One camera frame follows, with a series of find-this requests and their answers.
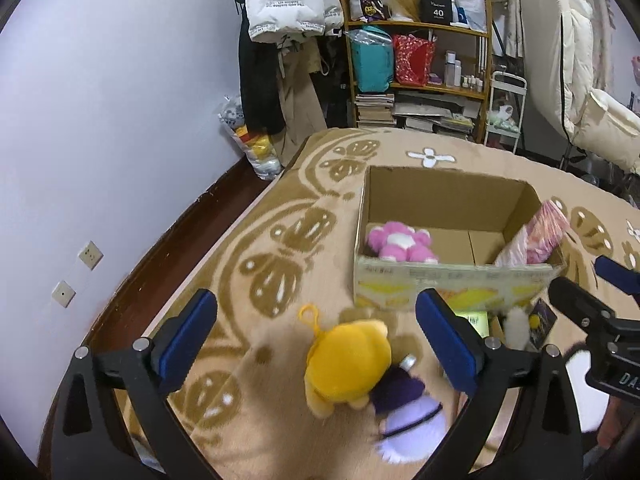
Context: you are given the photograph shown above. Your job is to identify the black hanging garment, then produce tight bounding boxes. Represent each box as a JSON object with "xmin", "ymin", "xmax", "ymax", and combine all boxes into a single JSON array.
[{"xmin": 319, "ymin": 34, "xmax": 352, "ymax": 128}]

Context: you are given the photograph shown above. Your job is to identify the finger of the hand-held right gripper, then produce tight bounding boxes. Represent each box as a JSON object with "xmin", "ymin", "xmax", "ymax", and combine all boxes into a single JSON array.
[
  {"xmin": 594, "ymin": 255, "xmax": 640, "ymax": 307},
  {"xmin": 548, "ymin": 276, "xmax": 617, "ymax": 332}
]

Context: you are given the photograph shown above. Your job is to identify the green tissue pack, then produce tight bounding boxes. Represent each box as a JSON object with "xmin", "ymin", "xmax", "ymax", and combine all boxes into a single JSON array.
[{"xmin": 452, "ymin": 312, "xmax": 489, "ymax": 339}]

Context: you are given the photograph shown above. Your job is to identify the stack of books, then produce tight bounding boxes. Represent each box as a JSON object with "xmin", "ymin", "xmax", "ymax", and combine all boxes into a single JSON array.
[{"xmin": 356, "ymin": 92, "xmax": 396, "ymax": 129}]

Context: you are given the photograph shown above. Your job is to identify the beige flower patterned blanket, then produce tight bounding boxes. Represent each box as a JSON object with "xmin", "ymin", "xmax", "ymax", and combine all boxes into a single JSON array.
[{"xmin": 50, "ymin": 127, "xmax": 640, "ymax": 480}]

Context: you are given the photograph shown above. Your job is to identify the red patterned bag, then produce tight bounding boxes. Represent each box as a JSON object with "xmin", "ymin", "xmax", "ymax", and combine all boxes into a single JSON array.
[{"xmin": 392, "ymin": 34, "xmax": 436, "ymax": 87}]

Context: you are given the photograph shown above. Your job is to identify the white cosmetic bottles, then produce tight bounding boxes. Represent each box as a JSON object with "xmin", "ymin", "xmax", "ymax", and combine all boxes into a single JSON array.
[{"xmin": 444, "ymin": 50, "xmax": 464, "ymax": 87}]

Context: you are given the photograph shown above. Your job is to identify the white fluffy plush ball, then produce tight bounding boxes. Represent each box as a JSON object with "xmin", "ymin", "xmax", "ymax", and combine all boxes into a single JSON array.
[{"xmin": 501, "ymin": 307, "xmax": 532, "ymax": 351}]

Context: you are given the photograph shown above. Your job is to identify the pile of magazines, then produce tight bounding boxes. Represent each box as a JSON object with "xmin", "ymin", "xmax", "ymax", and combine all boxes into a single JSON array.
[{"xmin": 392, "ymin": 92, "xmax": 482, "ymax": 137}]

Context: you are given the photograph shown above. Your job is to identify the white wall socket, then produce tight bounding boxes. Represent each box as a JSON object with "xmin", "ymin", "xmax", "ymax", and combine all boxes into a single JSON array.
[
  {"xmin": 77, "ymin": 241, "xmax": 104, "ymax": 271},
  {"xmin": 52, "ymin": 280, "xmax": 77, "ymax": 308}
]

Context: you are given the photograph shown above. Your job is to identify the black hanging coat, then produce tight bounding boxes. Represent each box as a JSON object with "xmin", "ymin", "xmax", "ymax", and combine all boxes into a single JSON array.
[{"xmin": 235, "ymin": 0, "xmax": 287, "ymax": 136}]

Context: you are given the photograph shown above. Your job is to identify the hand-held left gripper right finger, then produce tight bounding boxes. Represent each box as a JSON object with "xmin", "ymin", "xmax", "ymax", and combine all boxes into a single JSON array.
[{"xmin": 415, "ymin": 287, "xmax": 586, "ymax": 480}]

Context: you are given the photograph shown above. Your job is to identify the wooden shelf rack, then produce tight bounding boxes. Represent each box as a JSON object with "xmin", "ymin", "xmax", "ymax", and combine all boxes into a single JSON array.
[{"xmin": 337, "ymin": 0, "xmax": 494, "ymax": 145}]

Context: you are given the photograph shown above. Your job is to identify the purple plush doll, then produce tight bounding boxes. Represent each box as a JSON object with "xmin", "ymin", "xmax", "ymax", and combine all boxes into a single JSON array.
[{"xmin": 370, "ymin": 355, "xmax": 448, "ymax": 463}]

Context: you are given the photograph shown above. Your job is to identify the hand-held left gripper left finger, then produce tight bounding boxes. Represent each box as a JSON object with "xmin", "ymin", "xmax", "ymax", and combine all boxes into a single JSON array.
[{"xmin": 50, "ymin": 287, "xmax": 218, "ymax": 480}]

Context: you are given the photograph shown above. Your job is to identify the pink folded towel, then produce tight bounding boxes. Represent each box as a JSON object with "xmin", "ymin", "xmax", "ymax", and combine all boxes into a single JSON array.
[{"xmin": 494, "ymin": 200, "xmax": 571, "ymax": 267}]

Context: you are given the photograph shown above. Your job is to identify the yellow plush toy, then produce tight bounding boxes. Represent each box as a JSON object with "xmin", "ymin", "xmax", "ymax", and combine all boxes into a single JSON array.
[{"xmin": 298, "ymin": 304, "xmax": 393, "ymax": 418}]

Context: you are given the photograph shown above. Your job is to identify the teal bag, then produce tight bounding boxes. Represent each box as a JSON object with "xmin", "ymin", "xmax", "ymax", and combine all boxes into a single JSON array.
[{"xmin": 347, "ymin": 27, "xmax": 396, "ymax": 93}]

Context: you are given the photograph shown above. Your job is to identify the white trolley cart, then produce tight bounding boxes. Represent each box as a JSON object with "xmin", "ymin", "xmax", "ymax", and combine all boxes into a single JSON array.
[{"xmin": 482, "ymin": 71, "xmax": 529, "ymax": 154}]

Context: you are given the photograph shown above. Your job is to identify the pink plush bear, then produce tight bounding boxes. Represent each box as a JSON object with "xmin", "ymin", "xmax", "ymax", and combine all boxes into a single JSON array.
[{"xmin": 365, "ymin": 221, "xmax": 441, "ymax": 264}]

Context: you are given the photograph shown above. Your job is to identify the black gift box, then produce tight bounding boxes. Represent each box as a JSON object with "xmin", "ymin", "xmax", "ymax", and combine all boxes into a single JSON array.
[{"xmin": 419, "ymin": 0, "xmax": 454, "ymax": 25}]

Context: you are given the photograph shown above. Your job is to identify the cardboard box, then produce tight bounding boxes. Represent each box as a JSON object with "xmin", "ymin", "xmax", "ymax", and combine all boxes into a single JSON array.
[{"xmin": 352, "ymin": 164, "xmax": 571, "ymax": 313}]

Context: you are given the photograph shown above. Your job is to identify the white puffer jacket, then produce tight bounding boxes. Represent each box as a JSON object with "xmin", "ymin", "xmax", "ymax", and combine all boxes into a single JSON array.
[{"xmin": 245, "ymin": 0, "xmax": 343, "ymax": 43}]

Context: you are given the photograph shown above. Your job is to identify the beige hanging garment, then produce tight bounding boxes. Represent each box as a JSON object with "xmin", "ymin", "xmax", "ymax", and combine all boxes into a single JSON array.
[{"xmin": 275, "ymin": 37, "xmax": 329, "ymax": 168}]

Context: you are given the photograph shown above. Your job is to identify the clear plastic bag of toys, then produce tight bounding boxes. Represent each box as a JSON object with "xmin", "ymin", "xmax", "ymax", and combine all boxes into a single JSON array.
[{"xmin": 217, "ymin": 95, "xmax": 283, "ymax": 181}]

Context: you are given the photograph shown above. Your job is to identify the small dark printed card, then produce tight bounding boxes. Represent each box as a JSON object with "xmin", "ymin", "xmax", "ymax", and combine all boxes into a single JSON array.
[{"xmin": 529, "ymin": 299, "xmax": 559, "ymax": 350}]

